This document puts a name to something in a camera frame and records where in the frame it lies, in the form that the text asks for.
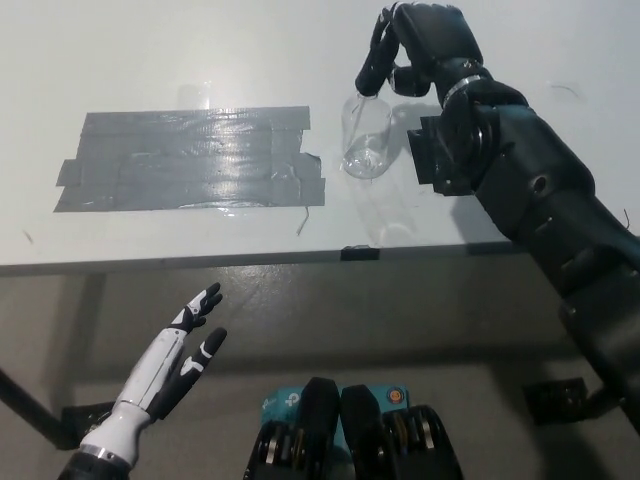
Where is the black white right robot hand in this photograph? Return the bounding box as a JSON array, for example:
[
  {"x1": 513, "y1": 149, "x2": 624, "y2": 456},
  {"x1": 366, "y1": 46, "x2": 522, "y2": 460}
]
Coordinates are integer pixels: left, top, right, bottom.
[{"x1": 353, "y1": 1, "x2": 494, "y2": 108}]

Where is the grey duct tape patch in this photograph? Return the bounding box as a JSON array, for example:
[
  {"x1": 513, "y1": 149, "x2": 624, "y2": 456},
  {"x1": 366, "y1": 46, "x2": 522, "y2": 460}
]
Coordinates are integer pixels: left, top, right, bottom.
[{"x1": 52, "y1": 105, "x2": 327, "y2": 214}]

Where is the black table foot plate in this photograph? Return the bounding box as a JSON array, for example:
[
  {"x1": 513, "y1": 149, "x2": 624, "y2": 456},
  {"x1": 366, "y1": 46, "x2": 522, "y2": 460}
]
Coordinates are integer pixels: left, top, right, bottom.
[
  {"x1": 61, "y1": 401, "x2": 120, "y2": 450},
  {"x1": 521, "y1": 378, "x2": 590, "y2": 427}
]

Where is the small black tape strip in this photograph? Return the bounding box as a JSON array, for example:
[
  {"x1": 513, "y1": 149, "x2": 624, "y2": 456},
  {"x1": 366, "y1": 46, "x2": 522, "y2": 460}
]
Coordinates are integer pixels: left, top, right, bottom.
[{"x1": 340, "y1": 245, "x2": 381, "y2": 263}]

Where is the black tape patch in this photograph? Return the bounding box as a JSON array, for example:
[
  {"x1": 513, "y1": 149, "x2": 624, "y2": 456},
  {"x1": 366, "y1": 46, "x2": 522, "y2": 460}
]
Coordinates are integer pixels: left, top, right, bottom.
[{"x1": 406, "y1": 115, "x2": 482, "y2": 197}]

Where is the black teal robot torso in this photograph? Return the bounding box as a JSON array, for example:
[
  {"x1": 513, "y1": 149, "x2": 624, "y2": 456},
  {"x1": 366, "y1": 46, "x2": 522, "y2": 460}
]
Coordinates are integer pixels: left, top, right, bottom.
[{"x1": 244, "y1": 376, "x2": 464, "y2": 480}]

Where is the black diagonal table leg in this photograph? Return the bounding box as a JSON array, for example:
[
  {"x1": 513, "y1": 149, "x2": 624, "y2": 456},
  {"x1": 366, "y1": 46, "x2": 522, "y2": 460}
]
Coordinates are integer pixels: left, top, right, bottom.
[
  {"x1": 0, "y1": 366, "x2": 67, "y2": 449},
  {"x1": 584, "y1": 383, "x2": 624, "y2": 417}
]

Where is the black trigger spray lid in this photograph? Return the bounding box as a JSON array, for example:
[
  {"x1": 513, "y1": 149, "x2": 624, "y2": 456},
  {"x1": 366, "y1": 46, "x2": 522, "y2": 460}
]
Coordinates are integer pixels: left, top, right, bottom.
[{"x1": 354, "y1": 54, "x2": 396, "y2": 97}]

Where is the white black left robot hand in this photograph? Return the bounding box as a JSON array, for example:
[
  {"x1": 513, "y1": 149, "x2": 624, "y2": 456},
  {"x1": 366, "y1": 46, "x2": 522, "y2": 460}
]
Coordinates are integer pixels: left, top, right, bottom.
[{"x1": 78, "y1": 282, "x2": 229, "y2": 464}]

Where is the clear plastic spray bottle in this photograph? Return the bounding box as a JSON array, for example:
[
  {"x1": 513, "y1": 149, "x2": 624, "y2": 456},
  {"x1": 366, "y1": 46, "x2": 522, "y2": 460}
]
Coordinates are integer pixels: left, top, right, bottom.
[{"x1": 340, "y1": 92, "x2": 394, "y2": 180}]

